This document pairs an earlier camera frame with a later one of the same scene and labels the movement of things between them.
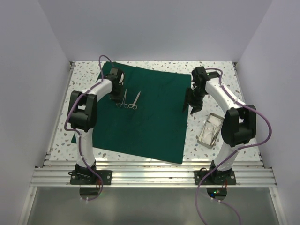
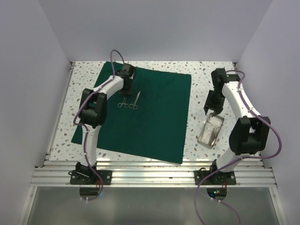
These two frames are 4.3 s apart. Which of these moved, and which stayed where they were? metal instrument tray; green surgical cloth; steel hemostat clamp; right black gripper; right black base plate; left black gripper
Moved: left black gripper; right black gripper
Stayed: metal instrument tray; steel hemostat clamp; right black base plate; green surgical cloth
